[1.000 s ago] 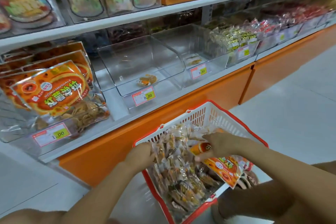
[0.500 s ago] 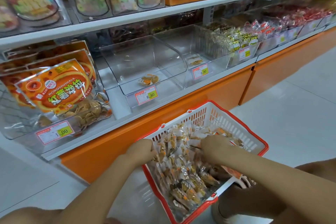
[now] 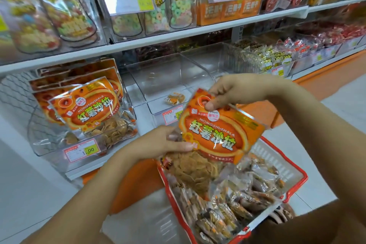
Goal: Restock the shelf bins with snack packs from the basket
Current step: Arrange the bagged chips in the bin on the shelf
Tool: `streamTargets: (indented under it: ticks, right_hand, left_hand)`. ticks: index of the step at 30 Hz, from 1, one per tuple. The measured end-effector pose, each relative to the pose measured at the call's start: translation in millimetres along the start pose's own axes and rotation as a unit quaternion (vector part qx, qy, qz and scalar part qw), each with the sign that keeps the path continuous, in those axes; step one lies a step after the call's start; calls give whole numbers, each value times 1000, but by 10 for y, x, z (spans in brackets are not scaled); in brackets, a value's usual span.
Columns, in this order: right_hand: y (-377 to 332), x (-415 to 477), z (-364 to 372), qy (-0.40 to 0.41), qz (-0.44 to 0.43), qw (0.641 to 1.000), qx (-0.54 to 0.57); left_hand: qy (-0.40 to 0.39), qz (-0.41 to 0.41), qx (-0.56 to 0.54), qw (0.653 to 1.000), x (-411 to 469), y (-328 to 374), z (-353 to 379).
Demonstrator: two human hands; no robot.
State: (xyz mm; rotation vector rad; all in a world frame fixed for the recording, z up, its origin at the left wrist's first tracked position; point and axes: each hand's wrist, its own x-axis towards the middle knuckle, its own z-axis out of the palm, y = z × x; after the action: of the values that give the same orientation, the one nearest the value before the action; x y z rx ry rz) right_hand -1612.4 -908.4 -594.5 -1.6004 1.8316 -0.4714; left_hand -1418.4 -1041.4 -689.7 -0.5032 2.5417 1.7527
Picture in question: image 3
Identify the person's right hand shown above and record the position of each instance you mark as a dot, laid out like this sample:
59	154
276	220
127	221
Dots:
246	89

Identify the person's left hand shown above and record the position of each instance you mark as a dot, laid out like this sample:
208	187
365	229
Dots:
154	143

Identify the orange snack packet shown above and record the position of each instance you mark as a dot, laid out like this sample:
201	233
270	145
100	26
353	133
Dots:
223	132

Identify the white red-rimmed shopping basket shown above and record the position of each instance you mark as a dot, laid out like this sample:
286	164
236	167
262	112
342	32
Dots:
269	155

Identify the stack of orange packets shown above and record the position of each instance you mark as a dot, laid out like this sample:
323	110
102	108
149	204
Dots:
86	106

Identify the white snack shelf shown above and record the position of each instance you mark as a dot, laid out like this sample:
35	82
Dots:
171	36

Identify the pile of small brown snacks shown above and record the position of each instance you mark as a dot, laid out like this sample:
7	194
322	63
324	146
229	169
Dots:
229	206

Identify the person's left forearm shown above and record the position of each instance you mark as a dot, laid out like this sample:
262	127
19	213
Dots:
86	206

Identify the person's right forearm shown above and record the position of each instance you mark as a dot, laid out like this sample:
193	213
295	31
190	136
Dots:
326	138

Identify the yellow hamster snack packets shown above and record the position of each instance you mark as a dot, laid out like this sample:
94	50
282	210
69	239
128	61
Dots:
266	57

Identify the small orange wrapped snack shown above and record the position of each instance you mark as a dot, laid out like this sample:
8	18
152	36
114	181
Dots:
175	99

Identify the orange shelf base panel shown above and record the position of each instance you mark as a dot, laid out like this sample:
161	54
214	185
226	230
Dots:
331	78

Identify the person's right leg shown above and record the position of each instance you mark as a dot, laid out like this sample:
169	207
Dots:
320	229

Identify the white koala candy bag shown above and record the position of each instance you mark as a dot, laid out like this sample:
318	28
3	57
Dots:
157	21
182	6
126	26

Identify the yellow cat candy bag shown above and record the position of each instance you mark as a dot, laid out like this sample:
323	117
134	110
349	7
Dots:
63	12
26	29

